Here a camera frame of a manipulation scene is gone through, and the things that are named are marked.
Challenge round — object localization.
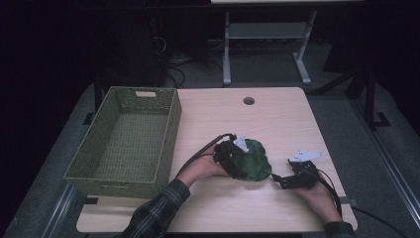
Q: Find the person's right hand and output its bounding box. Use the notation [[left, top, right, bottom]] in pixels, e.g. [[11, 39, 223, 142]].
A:
[[294, 180, 343, 225]]

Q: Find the person's left hand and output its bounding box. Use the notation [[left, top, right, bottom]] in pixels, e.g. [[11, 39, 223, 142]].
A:
[[177, 146, 229, 189]]

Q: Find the thin black cable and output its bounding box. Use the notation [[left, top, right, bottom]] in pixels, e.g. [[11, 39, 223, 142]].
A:
[[350, 205, 412, 238]]

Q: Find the black metal stand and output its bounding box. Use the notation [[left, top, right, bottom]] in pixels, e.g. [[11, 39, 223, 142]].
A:
[[363, 68, 392, 131]]

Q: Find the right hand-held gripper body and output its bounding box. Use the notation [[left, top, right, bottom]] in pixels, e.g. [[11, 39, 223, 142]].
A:
[[287, 150, 325, 190]]

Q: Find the grey tape strip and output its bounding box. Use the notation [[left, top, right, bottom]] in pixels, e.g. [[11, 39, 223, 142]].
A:
[[340, 195, 359, 206]]

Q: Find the right hand-held gripper cable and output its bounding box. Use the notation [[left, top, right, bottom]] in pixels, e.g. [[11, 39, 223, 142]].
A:
[[310, 168, 343, 216]]

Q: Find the green woven basket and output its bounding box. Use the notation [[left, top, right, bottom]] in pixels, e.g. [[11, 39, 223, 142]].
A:
[[63, 86, 182, 199]]

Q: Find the grey metal stand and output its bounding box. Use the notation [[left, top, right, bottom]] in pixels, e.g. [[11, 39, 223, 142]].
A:
[[222, 9, 318, 87]]

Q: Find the green sock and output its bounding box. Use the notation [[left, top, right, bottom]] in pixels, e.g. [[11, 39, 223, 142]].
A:
[[235, 138, 273, 182]]

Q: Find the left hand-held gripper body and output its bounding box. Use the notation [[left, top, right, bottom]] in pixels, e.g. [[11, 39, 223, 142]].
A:
[[213, 135, 251, 172]]

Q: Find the bundle of black cables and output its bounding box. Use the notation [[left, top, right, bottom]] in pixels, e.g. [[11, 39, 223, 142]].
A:
[[153, 34, 226, 89]]

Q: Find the black metal post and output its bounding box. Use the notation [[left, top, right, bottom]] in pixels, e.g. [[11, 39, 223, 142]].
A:
[[93, 72, 104, 114]]

